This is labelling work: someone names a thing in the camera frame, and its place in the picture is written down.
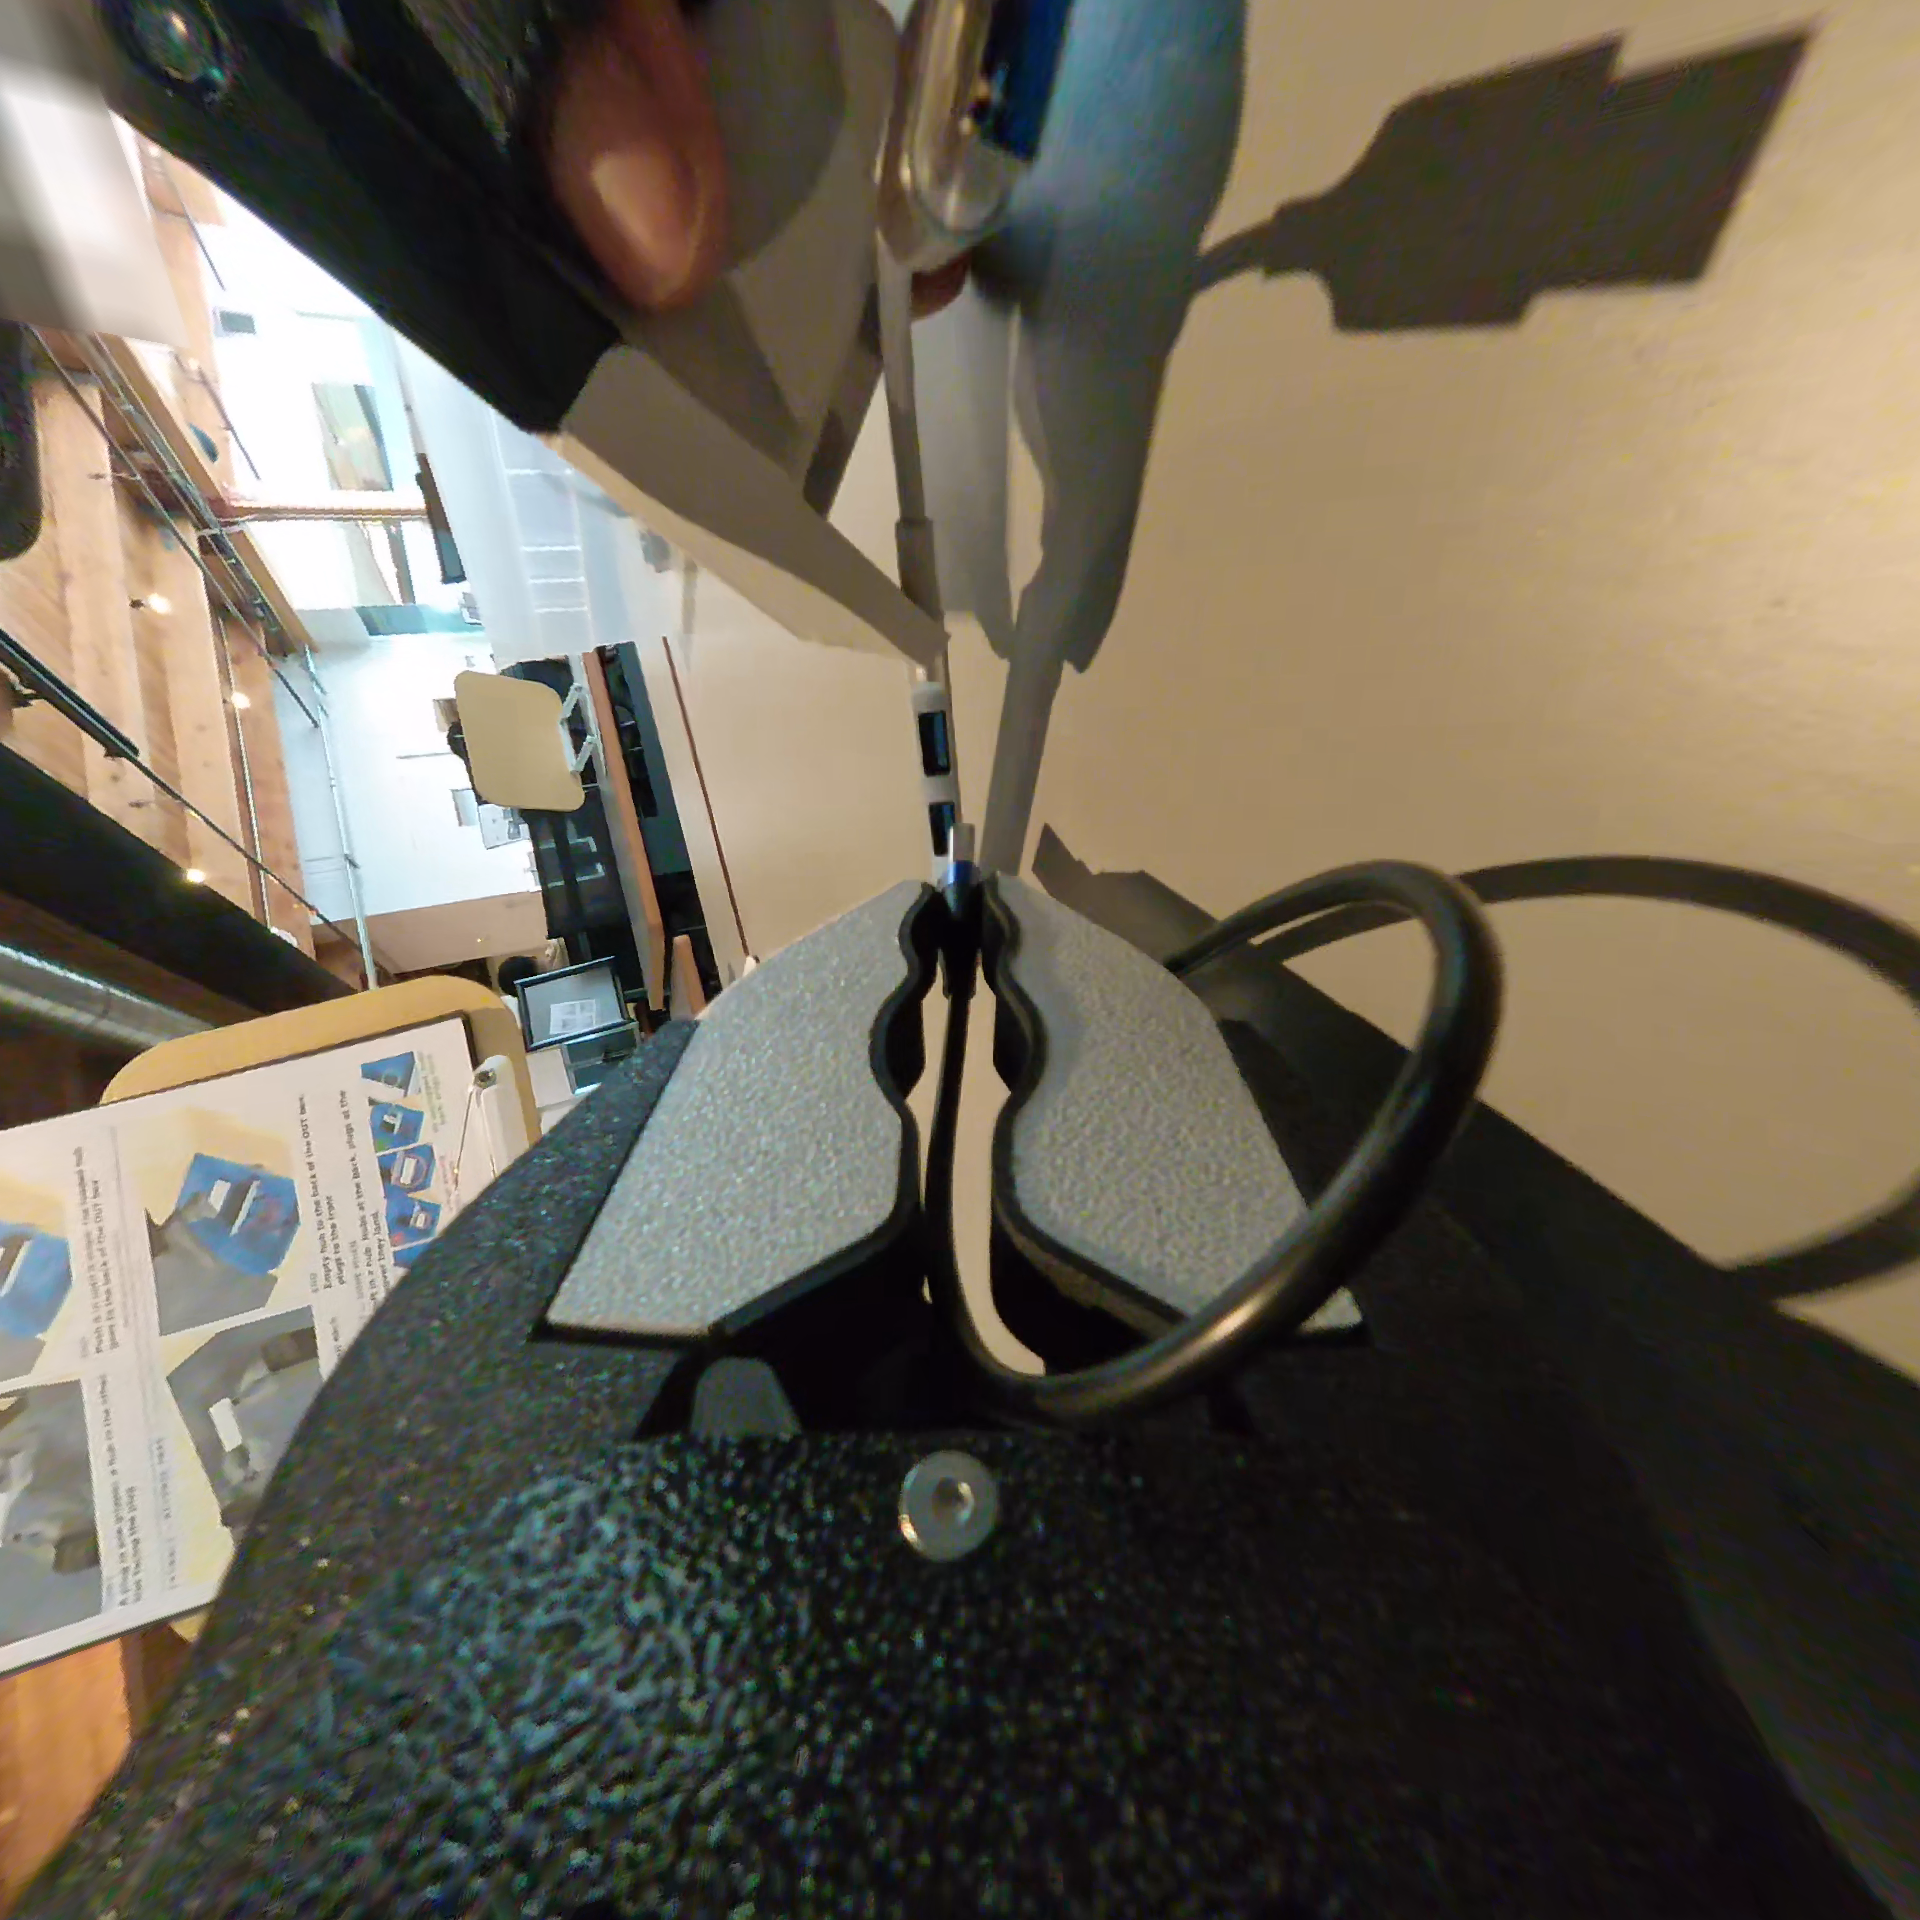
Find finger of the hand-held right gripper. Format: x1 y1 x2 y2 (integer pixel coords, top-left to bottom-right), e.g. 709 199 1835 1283
554 330 955 672
905 286 1026 650

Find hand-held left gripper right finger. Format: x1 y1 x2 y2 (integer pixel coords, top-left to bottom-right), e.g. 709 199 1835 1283
979 877 1364 1357

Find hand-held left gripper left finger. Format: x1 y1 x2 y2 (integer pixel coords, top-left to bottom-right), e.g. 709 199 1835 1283
544 877 938 1357

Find silver usb hub white cable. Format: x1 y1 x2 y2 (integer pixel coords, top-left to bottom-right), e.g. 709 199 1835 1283
871 0 1076 879

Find black cable with blue-ringed plugs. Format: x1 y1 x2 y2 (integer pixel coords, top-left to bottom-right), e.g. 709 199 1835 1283
909 855 1506 1430

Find person's right hand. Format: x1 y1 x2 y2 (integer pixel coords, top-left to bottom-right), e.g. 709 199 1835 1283
549 0 739 320

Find beige chair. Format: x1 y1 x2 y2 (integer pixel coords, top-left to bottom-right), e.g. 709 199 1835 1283
451 665 598 820

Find white document stand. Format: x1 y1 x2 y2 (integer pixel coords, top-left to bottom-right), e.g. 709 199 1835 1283
101 976 552 1689

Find printed paper sheets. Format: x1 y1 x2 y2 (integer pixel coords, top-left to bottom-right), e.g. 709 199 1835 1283
0 1050 501 1682

